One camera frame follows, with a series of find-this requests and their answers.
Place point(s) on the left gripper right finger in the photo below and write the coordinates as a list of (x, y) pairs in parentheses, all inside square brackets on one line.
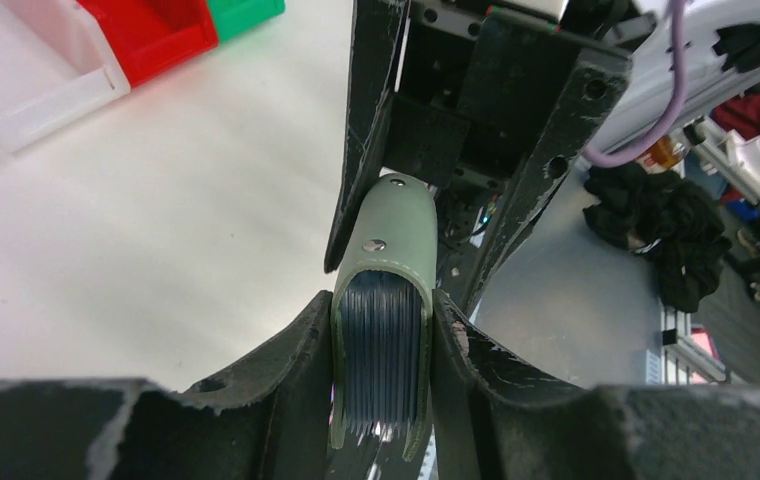
[(497, 416)]

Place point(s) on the red plastic bin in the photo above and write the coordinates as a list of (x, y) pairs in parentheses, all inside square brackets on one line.
[(150, 37)]

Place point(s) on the green leather card holder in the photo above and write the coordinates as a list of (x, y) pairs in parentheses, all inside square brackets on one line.
[(395, 231)]

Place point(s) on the clear plastic bin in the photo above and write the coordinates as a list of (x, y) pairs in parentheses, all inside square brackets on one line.
[(56, 66)]

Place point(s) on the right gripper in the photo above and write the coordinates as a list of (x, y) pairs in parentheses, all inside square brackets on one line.
[(484, 96)]

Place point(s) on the black cloth bundle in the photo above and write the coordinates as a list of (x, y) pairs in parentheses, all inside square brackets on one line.
[(665, 219)]

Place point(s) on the green plastic bin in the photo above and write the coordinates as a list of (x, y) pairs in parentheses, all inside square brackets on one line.
[(234, 17)]

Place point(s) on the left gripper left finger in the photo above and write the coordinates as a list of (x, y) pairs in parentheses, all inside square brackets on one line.
[(263, 417)]

